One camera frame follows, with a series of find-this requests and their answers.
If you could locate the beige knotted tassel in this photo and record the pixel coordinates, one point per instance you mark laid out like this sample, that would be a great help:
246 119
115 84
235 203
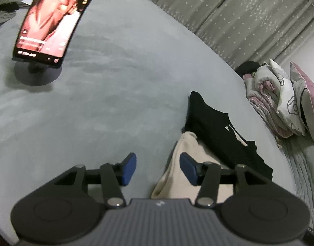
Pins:
279 143

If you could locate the black cloth bundle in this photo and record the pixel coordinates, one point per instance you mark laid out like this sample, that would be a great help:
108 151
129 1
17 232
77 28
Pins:
246 68

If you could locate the smartphone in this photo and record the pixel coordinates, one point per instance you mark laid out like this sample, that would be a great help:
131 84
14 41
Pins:
52 23

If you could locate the grey quilted bedspread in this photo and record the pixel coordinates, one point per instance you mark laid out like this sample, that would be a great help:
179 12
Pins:
308 174

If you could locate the white printed pillow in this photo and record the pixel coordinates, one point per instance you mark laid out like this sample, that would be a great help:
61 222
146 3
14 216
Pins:
287 100

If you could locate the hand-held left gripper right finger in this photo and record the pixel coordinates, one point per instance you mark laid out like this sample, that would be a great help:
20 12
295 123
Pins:
189 169

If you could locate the folded pink grey quilt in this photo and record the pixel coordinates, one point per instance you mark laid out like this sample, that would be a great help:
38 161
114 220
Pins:
261 100

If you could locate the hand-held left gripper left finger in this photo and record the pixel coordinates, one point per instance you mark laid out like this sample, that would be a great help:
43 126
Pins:
128 169

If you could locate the cream and black shirt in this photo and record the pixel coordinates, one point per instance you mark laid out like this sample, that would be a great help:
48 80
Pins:
210 125

